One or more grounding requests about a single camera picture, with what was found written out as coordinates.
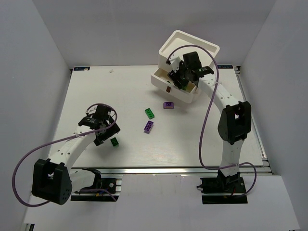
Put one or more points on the purple sloped lego brick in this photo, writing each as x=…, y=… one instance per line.
x=168, y=105

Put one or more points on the blue label sticker left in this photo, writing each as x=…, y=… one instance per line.
x=82, y=68

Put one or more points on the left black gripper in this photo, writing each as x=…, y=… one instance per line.
x=106, y=133

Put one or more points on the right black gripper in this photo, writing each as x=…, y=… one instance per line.
x=178, y=78

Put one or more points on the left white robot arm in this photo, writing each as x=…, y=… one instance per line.
x=52, y=179

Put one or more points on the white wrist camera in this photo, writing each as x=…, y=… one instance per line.
x=174, y=62
x=91, y=111

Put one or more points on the white three-drawer storage box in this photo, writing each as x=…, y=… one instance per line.
x=178, y=44

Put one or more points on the blue label sticker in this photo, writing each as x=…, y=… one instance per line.
x=225, y=66
x=82, y=68

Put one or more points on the purple long lego brick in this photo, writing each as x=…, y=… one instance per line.
x=148, y=127

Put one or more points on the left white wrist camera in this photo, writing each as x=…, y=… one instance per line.
x=91, y=111

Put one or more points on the green 2x2 lego brick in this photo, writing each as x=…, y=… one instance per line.
x=114, y=142

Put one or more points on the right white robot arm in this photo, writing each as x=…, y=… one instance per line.
x=235, y=116

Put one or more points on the green long lego brick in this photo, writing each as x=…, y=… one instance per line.
x=149, y=113

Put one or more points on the aluminium rail front edge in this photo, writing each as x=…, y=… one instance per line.
x=182, y=171

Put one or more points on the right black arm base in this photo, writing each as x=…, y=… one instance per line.
x=214, y=194

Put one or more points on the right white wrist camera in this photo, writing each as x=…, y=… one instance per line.
x=174, y=62

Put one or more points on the blue label sticker right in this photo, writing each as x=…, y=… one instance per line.
x=225, y=66

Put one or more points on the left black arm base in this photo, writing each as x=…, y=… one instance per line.
x=90, y=185

